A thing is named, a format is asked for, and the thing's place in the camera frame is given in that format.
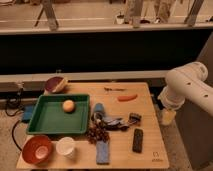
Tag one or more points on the blue box on floor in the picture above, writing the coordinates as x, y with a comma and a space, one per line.
27, 113

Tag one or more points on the blue sponge cloth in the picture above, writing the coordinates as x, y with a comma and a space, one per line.
102, 152

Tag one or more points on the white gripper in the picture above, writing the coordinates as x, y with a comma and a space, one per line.
167, 116

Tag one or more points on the dark grape bunch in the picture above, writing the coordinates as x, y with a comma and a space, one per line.
97, 133

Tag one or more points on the white cup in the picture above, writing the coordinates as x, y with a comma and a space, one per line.
66, 147

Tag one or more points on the orange carrot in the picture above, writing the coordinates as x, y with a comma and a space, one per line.
127, 98

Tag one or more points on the red bowl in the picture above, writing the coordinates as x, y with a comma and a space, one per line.
37, 149

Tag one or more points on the black eraser block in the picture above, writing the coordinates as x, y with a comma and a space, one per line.
137, 141

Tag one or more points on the blue handled scissors tool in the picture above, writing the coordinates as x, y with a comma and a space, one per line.
100, 117

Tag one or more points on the maroon bowl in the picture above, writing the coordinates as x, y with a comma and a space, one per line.
55, 84

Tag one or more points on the green plastic tray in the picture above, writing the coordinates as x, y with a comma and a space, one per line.
49, 117

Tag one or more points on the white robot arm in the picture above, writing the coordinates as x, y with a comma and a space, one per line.
186, 82

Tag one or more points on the orange round fruit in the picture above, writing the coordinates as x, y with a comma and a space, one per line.
68, 106

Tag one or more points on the small dark knife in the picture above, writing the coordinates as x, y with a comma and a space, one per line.
113, 89

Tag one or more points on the black binder clip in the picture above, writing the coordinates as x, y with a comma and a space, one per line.
134, 118

